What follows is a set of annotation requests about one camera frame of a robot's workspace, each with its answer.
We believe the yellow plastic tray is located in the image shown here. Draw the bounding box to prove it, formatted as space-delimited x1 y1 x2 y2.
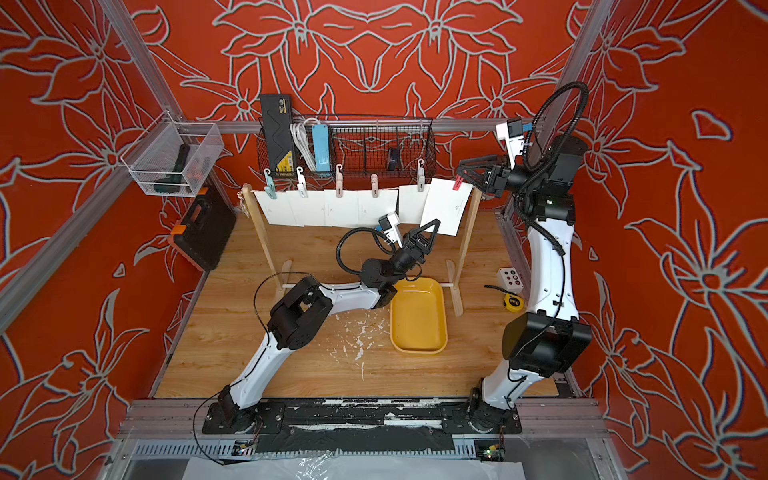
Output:
390 277 448 355

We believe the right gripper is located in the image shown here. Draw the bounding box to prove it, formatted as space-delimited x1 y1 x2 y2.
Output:
457 160 547 208

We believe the dark tool in bin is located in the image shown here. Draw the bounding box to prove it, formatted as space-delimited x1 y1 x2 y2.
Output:
153 143 190 194

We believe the red clothespin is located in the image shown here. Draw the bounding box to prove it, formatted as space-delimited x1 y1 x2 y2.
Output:
452 175 464 191

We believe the white button box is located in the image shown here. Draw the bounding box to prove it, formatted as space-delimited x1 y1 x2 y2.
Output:
497 267 524 294

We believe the teal clothespin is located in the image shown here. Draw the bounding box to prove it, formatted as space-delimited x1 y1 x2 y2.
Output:
263 168 277 200

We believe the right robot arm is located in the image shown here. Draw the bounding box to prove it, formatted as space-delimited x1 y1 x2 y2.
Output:
457 81 592 431

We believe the pink clothespin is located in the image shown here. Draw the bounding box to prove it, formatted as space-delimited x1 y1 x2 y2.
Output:
335 164 344 198
370 174 379 198

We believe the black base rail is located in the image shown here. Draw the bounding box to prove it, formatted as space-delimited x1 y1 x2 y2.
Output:
201 397 522 435

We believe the dark object in basket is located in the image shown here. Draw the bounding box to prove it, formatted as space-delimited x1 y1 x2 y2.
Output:
386 148 402 172

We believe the white coiled cable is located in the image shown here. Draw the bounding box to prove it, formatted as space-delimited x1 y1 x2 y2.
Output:
290 117 322 174

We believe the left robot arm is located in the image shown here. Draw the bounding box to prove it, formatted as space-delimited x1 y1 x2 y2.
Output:
202 219 441 435

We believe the clear plastic bin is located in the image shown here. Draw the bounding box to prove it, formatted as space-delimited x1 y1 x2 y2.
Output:
120 111 224 198

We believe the light blue power bank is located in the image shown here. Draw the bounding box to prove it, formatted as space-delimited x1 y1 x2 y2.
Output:
312 124 332 177

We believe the wooden string rack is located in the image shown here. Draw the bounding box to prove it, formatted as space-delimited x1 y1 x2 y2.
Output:
238 179 484 319

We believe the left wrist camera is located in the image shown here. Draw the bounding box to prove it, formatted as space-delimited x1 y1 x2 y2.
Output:
377 212 403 248

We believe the white postcard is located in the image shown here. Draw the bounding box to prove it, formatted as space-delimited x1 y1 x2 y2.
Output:
323 190 359 227
254 190 297 226
398 185 430 224
287 191 325 227
420 179 473 236
358 189 399 227

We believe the black box in basket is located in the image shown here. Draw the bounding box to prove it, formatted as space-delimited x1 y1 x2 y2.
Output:
260 94 296 178

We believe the black wire basket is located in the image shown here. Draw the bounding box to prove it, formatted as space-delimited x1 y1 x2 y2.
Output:
256 116 437 180

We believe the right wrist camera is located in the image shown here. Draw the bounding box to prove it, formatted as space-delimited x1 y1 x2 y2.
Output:
495 119 533 168

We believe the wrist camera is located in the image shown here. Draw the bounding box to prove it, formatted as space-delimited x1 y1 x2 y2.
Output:
495 119 533 168
377 212 403 248

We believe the yellow tape measure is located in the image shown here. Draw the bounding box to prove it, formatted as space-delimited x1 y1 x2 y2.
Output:
503 293 525 314

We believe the black orange tool case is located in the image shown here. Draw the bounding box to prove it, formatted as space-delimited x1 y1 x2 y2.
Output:
169 187 237 272

